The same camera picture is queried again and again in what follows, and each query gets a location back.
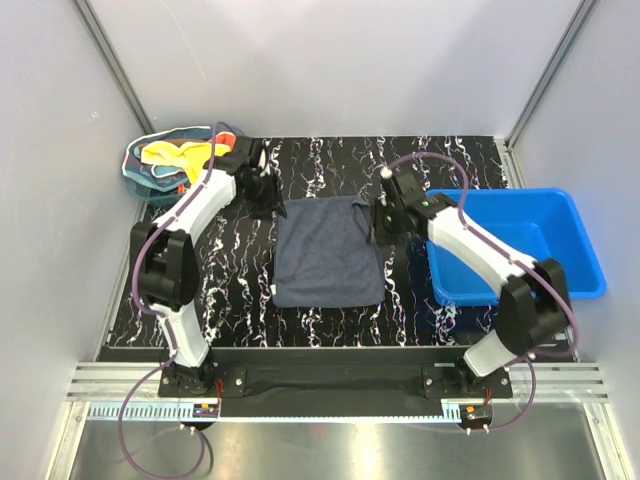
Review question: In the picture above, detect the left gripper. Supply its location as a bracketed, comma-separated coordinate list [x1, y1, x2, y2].
[239, 171, 286, 223]

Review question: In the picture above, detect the dark blue towel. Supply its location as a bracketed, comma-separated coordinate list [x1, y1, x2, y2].
[271, 196, 385, 309]

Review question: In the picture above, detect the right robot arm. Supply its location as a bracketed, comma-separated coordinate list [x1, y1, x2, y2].
[370, 167, 575, 397]

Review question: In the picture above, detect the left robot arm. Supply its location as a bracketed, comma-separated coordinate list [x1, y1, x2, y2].
[130, 136, 287, 396]

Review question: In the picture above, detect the orange towel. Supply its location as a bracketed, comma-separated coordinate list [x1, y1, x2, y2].
[214, 131, 251, 156]

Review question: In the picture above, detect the yellow towel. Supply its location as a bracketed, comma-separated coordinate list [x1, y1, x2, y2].
[141, 141, 213, 184]

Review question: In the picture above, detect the teal mesh laundry basket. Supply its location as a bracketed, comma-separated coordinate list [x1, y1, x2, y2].
[121, 124, 244, 206]

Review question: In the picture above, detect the black marbled table mat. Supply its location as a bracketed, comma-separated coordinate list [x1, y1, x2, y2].
[195, 136, 508, 347]

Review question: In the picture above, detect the blue plastic bin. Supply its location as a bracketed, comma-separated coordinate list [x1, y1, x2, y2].
[426, 188, 607, 307]

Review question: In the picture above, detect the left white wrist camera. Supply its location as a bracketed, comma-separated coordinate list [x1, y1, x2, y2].
[250, 141, 271, 177]

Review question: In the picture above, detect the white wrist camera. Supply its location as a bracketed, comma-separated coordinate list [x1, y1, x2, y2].
[250, 141, 271, 177]
[379, 166, 396, 207]

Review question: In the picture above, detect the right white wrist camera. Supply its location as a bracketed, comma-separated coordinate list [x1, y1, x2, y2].
[379, 166, 396, 207]

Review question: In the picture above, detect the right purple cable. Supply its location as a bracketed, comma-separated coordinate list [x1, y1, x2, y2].
[382, 153, 581, 431]

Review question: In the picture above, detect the purple cable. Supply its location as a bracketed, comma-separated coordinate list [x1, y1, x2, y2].
[117, 121, 246, 477]
[382, 153, 581, 431]

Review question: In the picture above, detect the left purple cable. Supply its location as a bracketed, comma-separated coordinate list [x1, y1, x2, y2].
[117, 121, 246, 477]

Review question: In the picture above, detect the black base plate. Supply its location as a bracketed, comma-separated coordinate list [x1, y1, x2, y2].
[158, 346, 513, 422]

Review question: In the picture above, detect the aluminium frame rail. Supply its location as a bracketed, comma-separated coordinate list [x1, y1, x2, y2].
[66, 363, 608, 403]

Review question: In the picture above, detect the slotted cable duct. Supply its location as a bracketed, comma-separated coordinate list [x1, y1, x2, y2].
[88, 400, 491, 423]

